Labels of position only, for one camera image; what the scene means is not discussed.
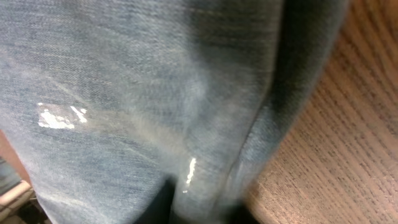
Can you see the blue denim jeans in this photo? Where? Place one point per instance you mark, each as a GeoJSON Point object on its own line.
{"type": "Point", "coordinates": [155, 111]}

